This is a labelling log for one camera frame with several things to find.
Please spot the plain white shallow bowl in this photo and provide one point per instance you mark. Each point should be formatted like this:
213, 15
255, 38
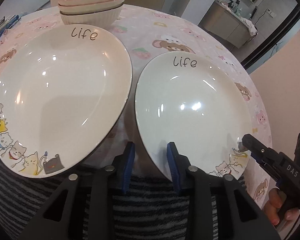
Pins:
95, 7

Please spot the grey bathroom cabinet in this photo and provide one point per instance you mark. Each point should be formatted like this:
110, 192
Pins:
220, 22

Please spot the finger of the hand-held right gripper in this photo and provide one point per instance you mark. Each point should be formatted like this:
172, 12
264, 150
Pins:
251, 145

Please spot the white wall outlet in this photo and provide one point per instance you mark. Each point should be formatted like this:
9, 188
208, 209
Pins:
271, 13

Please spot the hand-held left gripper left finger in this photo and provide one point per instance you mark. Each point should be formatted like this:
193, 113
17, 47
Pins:
128, 165

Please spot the stack of blue books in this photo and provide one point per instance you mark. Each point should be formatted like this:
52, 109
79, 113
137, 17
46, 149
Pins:
5, 26

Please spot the person's right hand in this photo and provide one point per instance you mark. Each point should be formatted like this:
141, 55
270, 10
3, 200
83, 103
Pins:
273, 205

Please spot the white cat print plate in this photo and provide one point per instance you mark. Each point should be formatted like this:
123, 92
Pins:
190, 105
65, 92

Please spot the grey black striped clothing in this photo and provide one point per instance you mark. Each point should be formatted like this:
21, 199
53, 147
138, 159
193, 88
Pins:
150, 205

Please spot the white ribbed bowl dark rim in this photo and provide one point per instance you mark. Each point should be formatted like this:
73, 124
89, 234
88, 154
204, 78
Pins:
90, 20

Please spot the black countertop device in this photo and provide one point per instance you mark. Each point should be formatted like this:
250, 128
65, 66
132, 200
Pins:
233, 3

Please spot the white cloth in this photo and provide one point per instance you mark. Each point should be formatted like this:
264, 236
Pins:
250, 27

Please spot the pink cartoon print tablecloth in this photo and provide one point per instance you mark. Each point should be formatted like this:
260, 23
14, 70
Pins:
145, 37

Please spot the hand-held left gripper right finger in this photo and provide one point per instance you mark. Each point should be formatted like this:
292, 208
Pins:
172, 165

